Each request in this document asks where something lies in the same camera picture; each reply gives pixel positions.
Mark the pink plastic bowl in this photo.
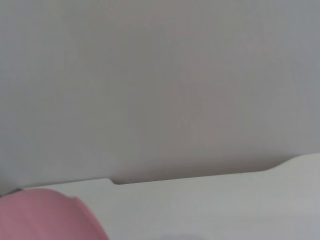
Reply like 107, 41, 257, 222
0, 187, 111, 240

